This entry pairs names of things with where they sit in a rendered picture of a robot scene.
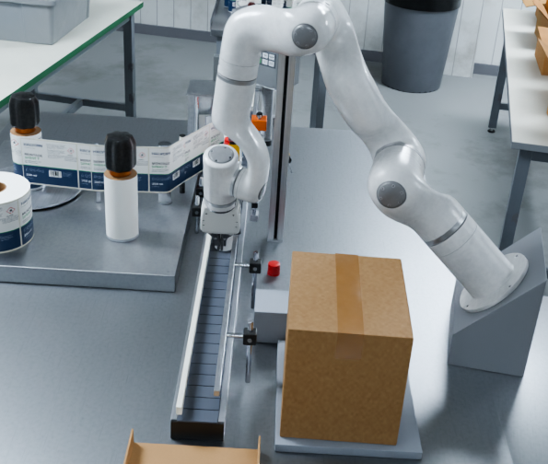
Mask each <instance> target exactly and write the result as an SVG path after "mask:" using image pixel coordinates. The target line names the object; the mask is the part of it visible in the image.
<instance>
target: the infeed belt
mask: <svg viewBox="0 0 548 464"><path fill-rule="evenodd" d="M241 165H242V166H244V167H246V168H247V159H246V157H245V156H244V154H243V158H242V159H241ZM230 255H231V251H230V252H219V251H216V250H215V242H214V241H213V237H212V239H211V245H210V250H209V256H208V262H207V267H206V273H205V278H204V288H203V293H202V299H201V305H200V310H199V316H198V321H197V327H196V333H195V338H194V344H193V349H192V359H191V364H190V370H189V375H188V381H187V387H186V392H185V398H184V403H183V409H182V414H178V418H177V422H187V423H218V414H219V407H220V399H221V390H222V382H223V374H224V365H225V357H226V349H227V338H226V347H225V355H224V363H223V371H222V379H221V388H220V395H219V396H214V387H215V380H216V366H217V358H218V351H219V344H220V336H221V329H222V321H223V314H224V306H225V299H226V291H227V278H228V270H229V263H230ZM235 268H236V267H234V275H233V284H234V276H235ZM233 284H232V291H231V299H230V308H229V315H228V324H227V332H228V325H229V317H230V309H231V301H232V293H233Z"/></svg>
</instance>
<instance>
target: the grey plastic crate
mask: <svg viewBox="0 0 548 464"><path fill-rule="evenodd" d="M89 4H90V0H0V40H2V41H19V42H27V43H37V44H46V45H53V44H55V43H56V42H57V41H58V40H60V39H61V38H62V37H63V36H65V35H66V34H67V33H69V32H70V31H71V30H72V29H74V28H75V27H76V26H78V25H79V24H80V23H82V22H83V21H84V20H85V19H87V18H88V17H89Z"/></svg>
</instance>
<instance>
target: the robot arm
mask: <svg viewBox="0 0 548 464"><path fill-rule="evenodd" d="M262 52H276V53H279V54H283V55H286V56H305V55H310V54H313V53H316V56H317V59H318V63H319V66H320V70H321V75H322V78H323V81H324V84H325V86H326V88H327V90H328V92H329V94H330V96H331V98H332V101H333V103H334V104H335V106H336V108H337V110H338V111H339V112H340V114H341V115H342V117H343V119H344V121H345V122H346V124H347V125H348V126H349V127H350V129H351V130H352V131H353V132H354V133H355V134H356V135H357V136H358V137H359V138H360V139H361V140H362V141H363V142H364V144H365V145H366V147H367V149H368V150H369V152H370V155H371V156H372V160H373V164H372V167H371V170H370V172H369V176H368V180H367V189H368V193H369V196H370V198H371V200H372V202H373V203H374V204H375V205H376V207H377V208H378V209H379V210H380V211H381V212H382V213H383V214H384V215H386V216H387V217H388V218H389V219H391V220H393V221H396V222H398V223H400V224H403V225H406V226H408V227H410V228H411V229H412V230H413V231H414V232H415V233H416V234H417V235H418V236H419V237H420V238H421V239H422V240H423V241H424V242H425V244H426V245H427V246H428V247H429V248H430V249H431V250H432V251H433V252H434V254H435V255H436V256H437V257H438V258H439V259H440V260H441V262H442V263H443V264H444V265H445V266H446V267H447V268H448V270H449V271H450V272H451V273H452V274H453V275H454V277H455V278H456V279H457V280H458V281H459V282H460V283H461V285H462V286H463V287H464V289H463V290H462V292H461V297H460V305H461V307H462V308H463V309H464V310H465V311H467V312H471V313H473V312H479V311H483V310H486V309H488V308H490V307H492V306H494V305H496V304H497V303H499V302H500V301H502V300H503V299H504V298H506V297H507V296H508V295H509V294H511V293H512V292H513V291H514V290H515V289H516V288H517V286H518V285H519V284H520V283H521V281H522V280H523V278H524V276H525V274H526V272H527V270H528V267H529V263H528V260H527V259H526V257H525V256H524V255H522V254H521V253H509V254H507V255H504V254H503V253H502V252H501V251H500V250H499V249H498V247H497V246H496V245H495V244H494V243H493V241H492V240H491V239H490V238H489V237H488V236H487V235H486V234H485V233H484V232H483V230H482V229H481V228H480V227H479V226H478V225H477V224H476V222H475V221H474V220H473V219H472V218H471V216H470V215H469V214H468V213H467V212H466V211H465V209H464V208H463V207H462V206H461V205H460V203H459V202H458V201H457V200H456V199H455V198H454V197H452V196H451V195H448V194H443V193H440V192H438V191H435V190H434V189H432V188H431V187H430V186H429V185H428V184H427V183H426V181H425V179H424V175H425V171H426V155H425V152H424V149H423V147H422V146H421V144H420V143H419V141H418V140H417V138H416V137H415V136H414V134H413V133H412V132H411V131H410V129H409V128H408V127H407V126H406V125H405V124H404V123H403V121H402V120H401V119H400V118H399V117H398V116H397V115H396V114H395V113H394V112H393V111H392V109H391V108H390V107H389V105H388V104H387V102H386V101H385V99H384V98H383V97H382V95H381V94H380V92H379V89H378V87H377V85H376V83H375V81H374V80H373V78H372V76H371V74H370V72H369V71H368V69H367V66H366V63H365V61H364V58H363V55H362V53H361V51H360V48H359V44H358V41H357V38H356V33H355V30H354V27H353V24H352V21H351V19H350V17H349V16H348V13H347V11H346V9H345V8H344V5H343V4H342V2H341V1H340V0H302V1H301V2H300V3H299V4H298V6H297V7H295V8H278V7H275V6H270V5H254V6H247V7H244V8H242V9H240V10H238V11H236V12H235V13H234V14H233V15H232V16H231V17H230V18H229V19H228V21H227V24H226V26H225V28H224V33H223V38H222V43H221V50H220V56H219V63H218V69H217V75H216V88H215V95H214V102H213V108H212V124H213V125H214V126H215V128H216V129H217V130H218V131H219V132H221V133H222V134H224V135H225V136H227V137H228V138H229V139H230V140H232V141H233V142H234V143H235V144H236V145H237V146H238V147H239V148H240V149H241V151H242V152H243V154H244V156H245V157H246V159H247V162H248V168H244V167H243V166H241V165H240V164H239V155H238V152H237V151H236V150H235V149H234V148H233V147H231V146H229V145H212V146H210V147H208V148H207V149H206V150H205V151H204V155H203V162H204V199H203V202H202V209H201V226H200V232H203V233H208V235H210V236H211V237H213V239H214V241H215V246H217V250H223V248H224V247H225V246H226V245H227V239H228V238H229V237H231V236H233V235H240V234H241V228H240V205H239V199H240V200H242V201H245V202H248V203H257V202H258V201H260V200H261V198H262V197H263V195H264V193H265V189H266V186H267V180H268V175H269V167H270V158H269V152H268V149H267V146H266V143H265V142H264V140H263V138H262V136H261V135H260V133H259V132H258V130H257V129H256V128H255V126H254V125H253V124H252V122H251V119H250V114H251V104H252V100H253V94H254V89H255V85H256V79H257V75H258V69H259V63H260V59H261V54H262Z"/></svg>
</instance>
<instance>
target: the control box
mask: <svg viewBox="0 0 548 464"><path fill-rule="evenodd" d="M247 6H248V5H245V6H240V7H236V8H233V9H232V15H233V14H234V13H235V12H236V11H238V10H240V9H242V8H244V7H247ZM272 53H274V54H276V58H275V69H274V68H271V67H268V66H264V65H261V64H259V69H258V75H257V79H256V85H258V86H261V87H267V88H270V89H272V90H276V88H277V73H278V58H279V53H276V52H272ZM299 67H300V56H296V68H295V82H294V85H296V84H298V79H299Z"/></svg>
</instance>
